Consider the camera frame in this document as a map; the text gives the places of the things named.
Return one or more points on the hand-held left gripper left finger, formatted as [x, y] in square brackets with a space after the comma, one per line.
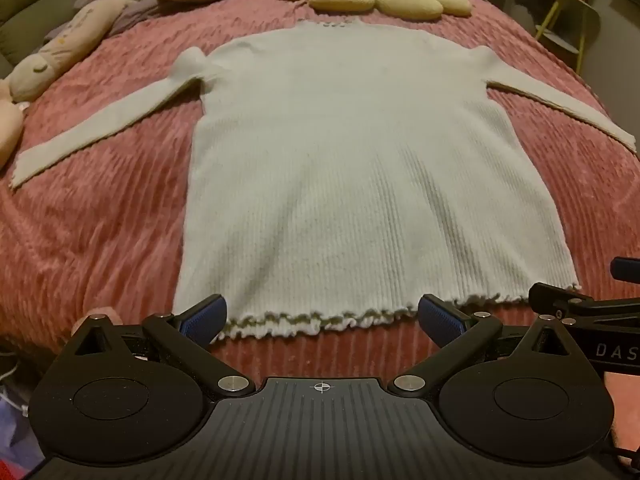
[202, 316]

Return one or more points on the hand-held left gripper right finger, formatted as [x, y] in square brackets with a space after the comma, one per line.
[442, 317]

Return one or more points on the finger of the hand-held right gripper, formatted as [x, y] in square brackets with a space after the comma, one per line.
[627, 270]
[555, 297]

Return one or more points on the white ribbed knit sweater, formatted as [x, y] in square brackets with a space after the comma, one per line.
[360, 160]

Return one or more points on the pink ribbed blanket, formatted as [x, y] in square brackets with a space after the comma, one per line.
[100, 220]

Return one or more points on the purple cloth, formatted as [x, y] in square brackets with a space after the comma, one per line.
[15, 425]

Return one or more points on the yellow-legged side table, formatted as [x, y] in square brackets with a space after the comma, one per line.
[575, 15]

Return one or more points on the peach plush toy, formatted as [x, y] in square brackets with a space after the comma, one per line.
[9, 125]

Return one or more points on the dark cloth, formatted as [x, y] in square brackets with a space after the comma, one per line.
[532, 5]

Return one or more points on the cream long bunny plush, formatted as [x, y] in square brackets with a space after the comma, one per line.
[65, 45]

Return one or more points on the purple duvet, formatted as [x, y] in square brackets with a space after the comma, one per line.
[135, 10]

